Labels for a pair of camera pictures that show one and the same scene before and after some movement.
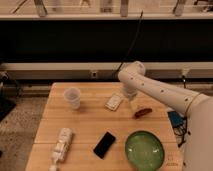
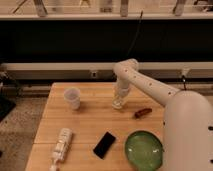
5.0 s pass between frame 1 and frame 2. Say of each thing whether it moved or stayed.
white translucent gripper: moved
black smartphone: stayed
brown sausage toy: stayed
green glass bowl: stayed
